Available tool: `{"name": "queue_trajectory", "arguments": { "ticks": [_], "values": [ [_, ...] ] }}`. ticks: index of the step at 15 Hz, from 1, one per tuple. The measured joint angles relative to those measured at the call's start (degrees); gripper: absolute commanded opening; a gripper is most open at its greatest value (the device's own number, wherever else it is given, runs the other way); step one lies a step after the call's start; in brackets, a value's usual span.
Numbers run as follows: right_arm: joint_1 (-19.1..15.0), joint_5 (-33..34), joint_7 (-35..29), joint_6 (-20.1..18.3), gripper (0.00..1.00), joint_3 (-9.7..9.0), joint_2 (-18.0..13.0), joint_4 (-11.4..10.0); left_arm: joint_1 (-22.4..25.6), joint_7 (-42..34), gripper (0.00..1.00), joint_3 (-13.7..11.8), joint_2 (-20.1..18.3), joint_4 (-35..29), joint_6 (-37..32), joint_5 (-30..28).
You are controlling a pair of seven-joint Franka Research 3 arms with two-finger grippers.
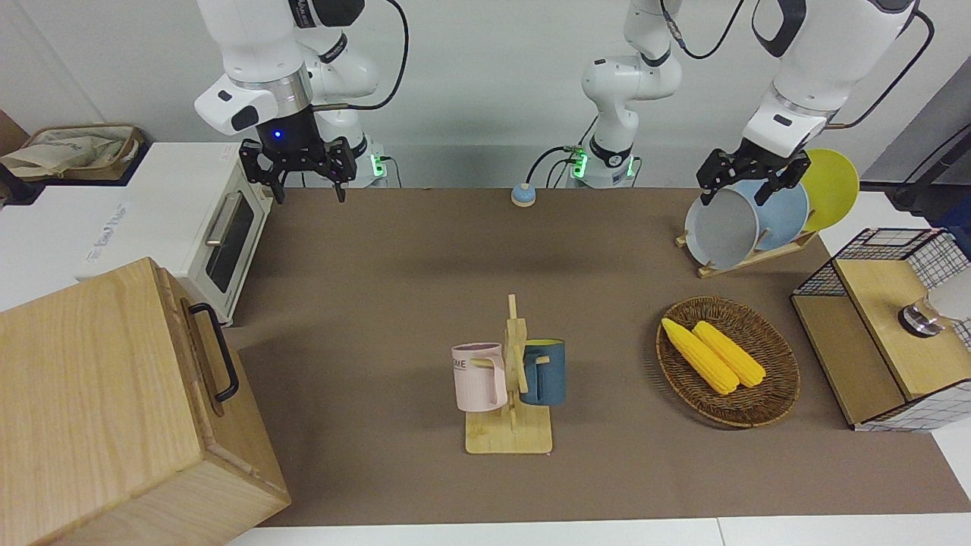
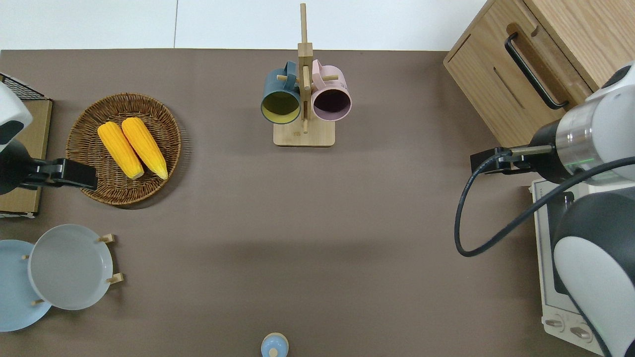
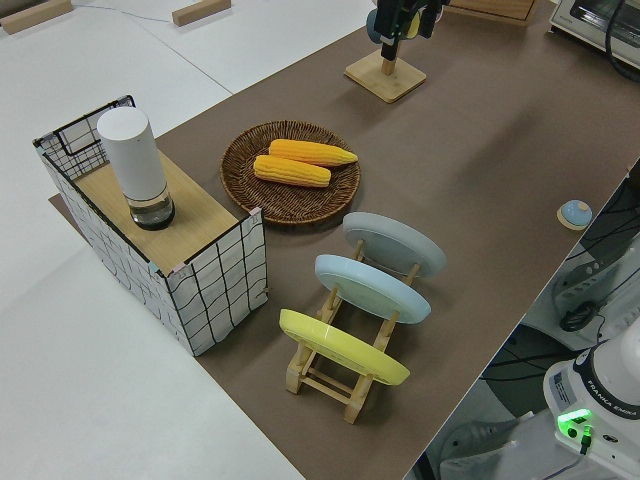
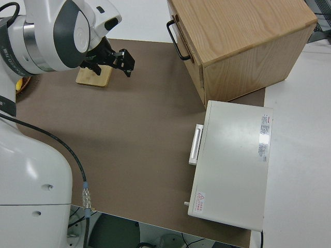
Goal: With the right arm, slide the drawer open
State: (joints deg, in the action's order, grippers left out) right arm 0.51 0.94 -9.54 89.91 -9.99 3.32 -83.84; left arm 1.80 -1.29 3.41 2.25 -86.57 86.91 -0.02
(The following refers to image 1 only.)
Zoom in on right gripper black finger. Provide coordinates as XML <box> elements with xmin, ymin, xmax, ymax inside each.
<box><xmin>239</xmin><ymin>140</ymin><xmax>287</xmax><ymax>205</ymax></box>
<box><xmin>325</xmin><ymin>139</ymin><xmax>359</xmax><ymax>203</ymax></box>

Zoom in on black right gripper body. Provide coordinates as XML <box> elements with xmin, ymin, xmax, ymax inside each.
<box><xmin>256</xmin><ymin>106</ymin><xmax>328</xmax><ymax>174</ymax></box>

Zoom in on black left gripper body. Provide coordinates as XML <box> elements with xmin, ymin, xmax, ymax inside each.
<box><xmin>721</xmin><ymin>140</ymin><xmax>809</xmax><ymax>192</ymax></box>

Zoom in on wooden drawer with black handle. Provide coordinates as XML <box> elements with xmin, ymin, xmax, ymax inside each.
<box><xmin>152</xmin><ymin>258</ymin><xmax>262</xmax><ymax>465</ymax></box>

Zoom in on light blue plate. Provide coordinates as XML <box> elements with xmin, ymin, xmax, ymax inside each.
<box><xmin>732</xmin><ymin>180</ymin><xmax>810</xmax><ymax>251</ymax></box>

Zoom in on grey plate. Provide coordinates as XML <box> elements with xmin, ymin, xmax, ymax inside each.
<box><xmin>684</xmin><ymin>187</ymin><xmax>760</xmax><ymax>270</ymax></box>

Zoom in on yellow plate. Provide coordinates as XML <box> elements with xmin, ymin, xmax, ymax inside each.
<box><xmin>800</xmin><ymin>149</ymin><xmax>860</xmax><ymax>233</ymax></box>

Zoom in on wooden plate rack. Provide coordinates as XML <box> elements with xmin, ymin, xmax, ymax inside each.
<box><xmin>675</xmin><ymin>227</ymin><xmax>820</xmax><ymax>279</ymax></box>

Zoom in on white toaster oven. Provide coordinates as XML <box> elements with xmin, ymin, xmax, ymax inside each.
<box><xmin>125</xmin><ymin>142</ymin><xmax>274</xmax><ymax>328</ymax></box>

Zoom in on black stand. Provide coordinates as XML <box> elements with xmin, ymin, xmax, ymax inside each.
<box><xmin>861</xmin><ymin>125</ymin><xmax>971</xmax><ymax>215</ymax></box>

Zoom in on yellow corn cob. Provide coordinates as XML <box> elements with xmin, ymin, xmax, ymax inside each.
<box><xmin>692</xmin><ymin>321</ymin><xmax>767</xmax><ymax>388</ymax></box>
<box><xmin>661</xmin><ymin>318</ymin><xmax>740</xmax><ymax>396</ymax></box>

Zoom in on brown bag with cloth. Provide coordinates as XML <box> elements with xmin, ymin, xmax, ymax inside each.
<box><xmin>0</xmin><ymin>124</ymin><xmax>146</xmax><ymax>183</ymax></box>

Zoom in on blue plastic item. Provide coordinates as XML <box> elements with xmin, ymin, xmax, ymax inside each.
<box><xmin>937</xmin><ymin>199</ymin><xmax>971</xmax><ymax>237</ymax></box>

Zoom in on brown wicker basket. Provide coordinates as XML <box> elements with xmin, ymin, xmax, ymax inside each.
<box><xmin>655</xmin><ymin>297</ymin><xmax>801</xmax><ymax>428</ymax></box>

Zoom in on white cardboard box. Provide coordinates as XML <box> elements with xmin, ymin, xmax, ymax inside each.
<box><xmin>0</xmin><ymin>184</ymin><xmax>136</xmax><ymax>312</ymax></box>

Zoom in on pink mug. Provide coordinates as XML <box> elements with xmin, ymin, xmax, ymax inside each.
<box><xmin>451</xmin><ymin>343</ymin><xmax>508</xmax><ymax>413</ymax></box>

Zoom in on dark blue mug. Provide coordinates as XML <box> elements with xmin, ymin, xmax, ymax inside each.
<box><xmin>519</xmin><ymin>338</ymin><xmax>567</xmax><ymax>406</ymax></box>

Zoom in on light wooden cabinet box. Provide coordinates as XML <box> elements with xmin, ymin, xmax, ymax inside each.
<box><xmin>0</xmin><ymin>256</ymin><xmax>291</xmax><ymax>546</ymax></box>

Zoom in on brown table mat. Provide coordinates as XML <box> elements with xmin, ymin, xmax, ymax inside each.
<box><xmin>224</xmin><ymin>187</ymin><xmax>971</xmax><ymax>528</ymax></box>

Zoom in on wooden mug tree stand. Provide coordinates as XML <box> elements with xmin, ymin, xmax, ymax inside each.
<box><xmin>464</xmin><ymin>294</ymin><xmax>554</xmax><ymax>456</ymax></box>

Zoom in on black left arm elbow cable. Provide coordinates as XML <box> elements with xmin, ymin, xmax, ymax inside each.
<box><xmin>660</xmin><ymin>0</ymin><xmax>746</xmax><ymax>60</ymax></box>

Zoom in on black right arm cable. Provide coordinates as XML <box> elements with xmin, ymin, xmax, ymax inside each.
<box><xmin>311</xmin><ymin>0</ymin><xmax>410</xmax><ymax>113</ymax></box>

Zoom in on black left base cable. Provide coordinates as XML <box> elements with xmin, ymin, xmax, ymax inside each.
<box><xmin>526</xmin><ymin>114</ymin><xmax>600</xmax><ymax>188</ymax></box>

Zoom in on black left arm wrist cable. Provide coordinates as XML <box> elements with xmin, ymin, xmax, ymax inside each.
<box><xmin>827</xmin><ymin>11</ymin><xmax>935</xmax><ymax>130</ymax></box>

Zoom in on wire and wood shelf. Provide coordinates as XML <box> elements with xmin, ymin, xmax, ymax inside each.
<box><xmin>790</xmin><ymin>227</ymin><xmax>971</xmax><ymax>433</ymax></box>

